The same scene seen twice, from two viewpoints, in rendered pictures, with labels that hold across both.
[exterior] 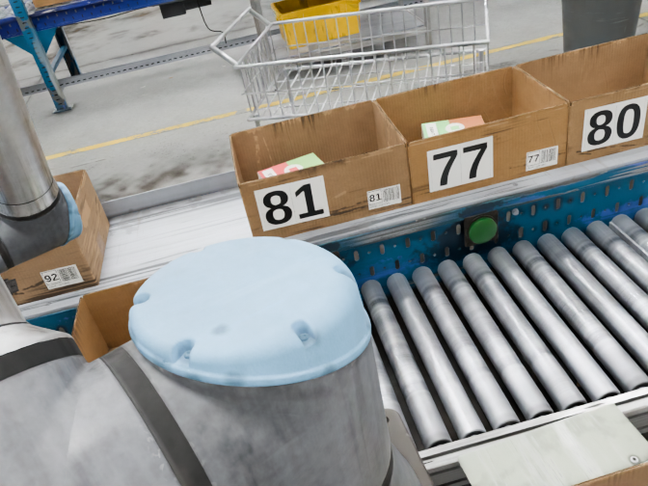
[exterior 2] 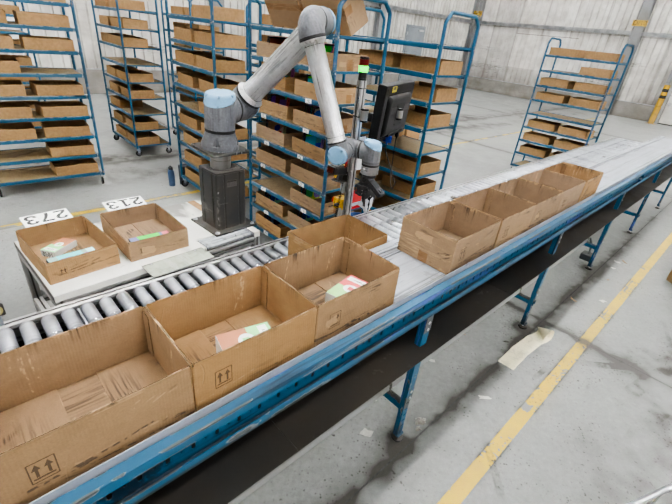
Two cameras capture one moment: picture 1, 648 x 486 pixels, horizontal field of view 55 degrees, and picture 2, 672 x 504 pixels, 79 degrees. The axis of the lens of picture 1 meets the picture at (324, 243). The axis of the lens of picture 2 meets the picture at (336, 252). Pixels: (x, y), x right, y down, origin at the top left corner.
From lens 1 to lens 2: 244 cm
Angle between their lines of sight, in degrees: 106
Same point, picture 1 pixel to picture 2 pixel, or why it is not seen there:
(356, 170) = (290, 262)
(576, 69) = (112, 421)
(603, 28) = not seen: outside the picture
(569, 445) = (173, 264)
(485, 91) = (223, 365)
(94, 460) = not seen: hidden behind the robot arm
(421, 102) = (281, 334)
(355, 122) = (330, 313)
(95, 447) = not seen: hidden behind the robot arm
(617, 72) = (47, 468)
